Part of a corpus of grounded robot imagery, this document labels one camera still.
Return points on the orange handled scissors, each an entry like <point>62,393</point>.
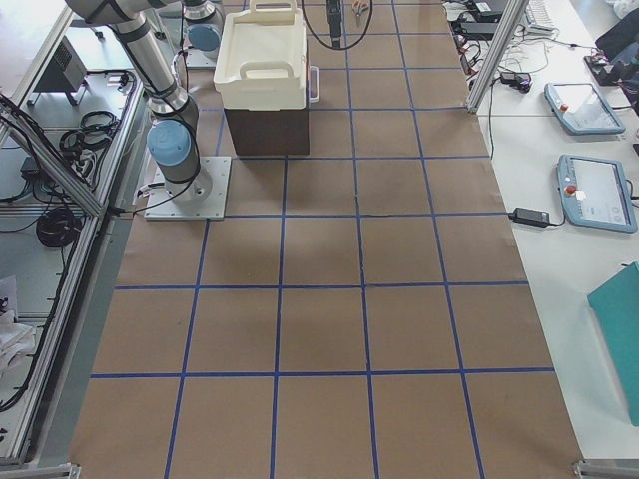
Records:
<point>358,8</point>

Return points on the wooden drawer with white handle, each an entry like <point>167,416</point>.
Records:
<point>313,84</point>

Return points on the cream plastic tray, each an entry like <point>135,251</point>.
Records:
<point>262,63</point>

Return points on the black power adapter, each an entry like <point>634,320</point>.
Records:
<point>535,218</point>

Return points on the near blue teach pendant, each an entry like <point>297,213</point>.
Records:
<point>594,194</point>

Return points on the blue teach pendant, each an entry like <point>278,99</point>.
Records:
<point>582,110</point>
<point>594,194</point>

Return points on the far blue teach pendant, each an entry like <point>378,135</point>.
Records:
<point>582,110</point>

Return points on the teal box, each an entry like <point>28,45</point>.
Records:
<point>615,303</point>

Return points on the grey control box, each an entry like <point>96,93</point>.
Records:
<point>66,73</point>

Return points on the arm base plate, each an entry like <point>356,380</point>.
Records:
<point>204,199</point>
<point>198,60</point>

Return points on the aluminium frame post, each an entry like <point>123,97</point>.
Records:
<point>504,33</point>

